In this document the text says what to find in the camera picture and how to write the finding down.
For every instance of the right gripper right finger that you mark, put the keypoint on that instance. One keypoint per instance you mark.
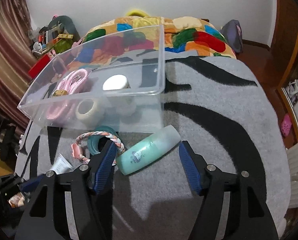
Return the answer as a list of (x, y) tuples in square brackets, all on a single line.
[(249, 216)]

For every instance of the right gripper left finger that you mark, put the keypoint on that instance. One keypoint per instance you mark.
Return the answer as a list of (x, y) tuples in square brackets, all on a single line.
[(45, 215)]

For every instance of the white ointment tube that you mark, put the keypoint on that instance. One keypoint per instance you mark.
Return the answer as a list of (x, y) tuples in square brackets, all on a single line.
[(61, 165)]

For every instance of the mint green bottle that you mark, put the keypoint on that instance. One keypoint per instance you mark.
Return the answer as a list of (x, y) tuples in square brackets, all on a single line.
[(148, 150)]

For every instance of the white bandage roll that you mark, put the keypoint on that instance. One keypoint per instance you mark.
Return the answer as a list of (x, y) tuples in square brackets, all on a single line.
[(90, 112)]

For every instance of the person left hand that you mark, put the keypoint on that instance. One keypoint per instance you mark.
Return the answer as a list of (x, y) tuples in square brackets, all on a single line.
[(17, 200)]

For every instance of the grey black patterned blanket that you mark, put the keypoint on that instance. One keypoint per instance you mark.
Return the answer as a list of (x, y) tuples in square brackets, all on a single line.
[(220, 108)]

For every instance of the black office chair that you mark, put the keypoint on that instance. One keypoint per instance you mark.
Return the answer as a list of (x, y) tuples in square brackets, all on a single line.
[(8, 142)]

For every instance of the pink croc shoe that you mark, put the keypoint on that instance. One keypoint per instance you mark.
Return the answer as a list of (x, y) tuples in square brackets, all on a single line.
[(286, 125)]

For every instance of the small white bottle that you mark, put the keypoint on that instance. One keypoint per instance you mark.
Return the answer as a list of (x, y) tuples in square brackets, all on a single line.
[(116, 82)]

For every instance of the clear plastic storage box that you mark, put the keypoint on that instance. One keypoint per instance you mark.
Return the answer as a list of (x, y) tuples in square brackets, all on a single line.
[(79, 73)]

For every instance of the red box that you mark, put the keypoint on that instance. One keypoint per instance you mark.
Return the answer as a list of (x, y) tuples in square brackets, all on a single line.
[(38, 67)]

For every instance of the wooden shelf unit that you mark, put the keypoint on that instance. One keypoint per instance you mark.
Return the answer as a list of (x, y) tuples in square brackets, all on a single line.
[(284, 49)]

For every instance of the purple grey backpack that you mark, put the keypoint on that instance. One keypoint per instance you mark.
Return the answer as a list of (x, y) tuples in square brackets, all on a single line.
[(233, 35)]

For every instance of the striped pink curtain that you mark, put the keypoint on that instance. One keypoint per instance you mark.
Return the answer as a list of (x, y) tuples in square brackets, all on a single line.
[(16, 58)]

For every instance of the green grey neck pillow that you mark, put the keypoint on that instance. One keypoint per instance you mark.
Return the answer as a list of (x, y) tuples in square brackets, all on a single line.
[(64, 24)]

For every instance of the colourful patchwork quilt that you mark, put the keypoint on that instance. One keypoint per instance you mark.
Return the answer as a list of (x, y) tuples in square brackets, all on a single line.
[(181, 34)]

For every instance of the yellow neck pillow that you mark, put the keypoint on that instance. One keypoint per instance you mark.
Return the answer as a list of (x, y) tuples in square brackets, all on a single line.
[(137, 13)]

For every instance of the braided pink rope toy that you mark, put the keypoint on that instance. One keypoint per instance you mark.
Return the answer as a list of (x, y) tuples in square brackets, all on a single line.
[(92, 144)]

